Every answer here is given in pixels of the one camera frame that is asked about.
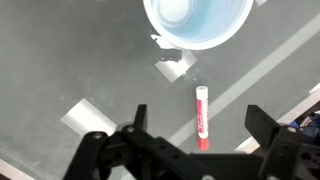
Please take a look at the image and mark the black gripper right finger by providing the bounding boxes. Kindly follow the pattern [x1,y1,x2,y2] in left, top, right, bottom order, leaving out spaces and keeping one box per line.
[245,105,320,180]

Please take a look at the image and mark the blue plastic cup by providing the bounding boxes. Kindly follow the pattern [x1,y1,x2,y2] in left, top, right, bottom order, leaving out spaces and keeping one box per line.
[142,0,254,50]

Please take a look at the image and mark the red and white marker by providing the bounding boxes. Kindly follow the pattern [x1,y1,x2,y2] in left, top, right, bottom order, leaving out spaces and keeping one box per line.
[196,86,209,151]

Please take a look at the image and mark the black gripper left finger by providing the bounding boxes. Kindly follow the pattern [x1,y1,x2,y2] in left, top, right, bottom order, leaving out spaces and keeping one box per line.
[62,103,201,180]

